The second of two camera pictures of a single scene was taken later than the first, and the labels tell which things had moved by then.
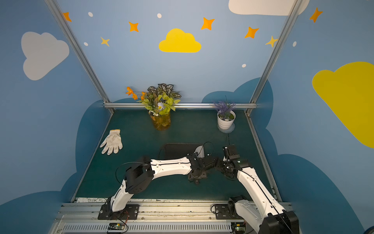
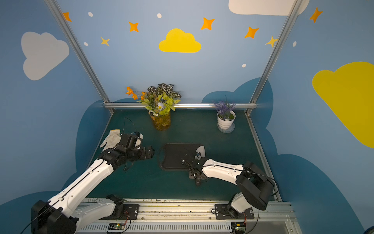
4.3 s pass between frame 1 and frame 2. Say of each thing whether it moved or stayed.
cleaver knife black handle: stayed
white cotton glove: stayed
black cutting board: stayed
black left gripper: moved
